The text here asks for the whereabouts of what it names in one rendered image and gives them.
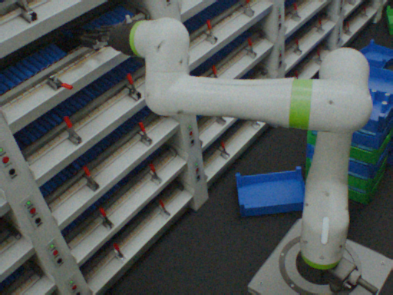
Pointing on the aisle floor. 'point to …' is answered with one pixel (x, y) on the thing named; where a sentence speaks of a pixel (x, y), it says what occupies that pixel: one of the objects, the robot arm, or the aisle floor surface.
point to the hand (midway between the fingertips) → (84, 34)
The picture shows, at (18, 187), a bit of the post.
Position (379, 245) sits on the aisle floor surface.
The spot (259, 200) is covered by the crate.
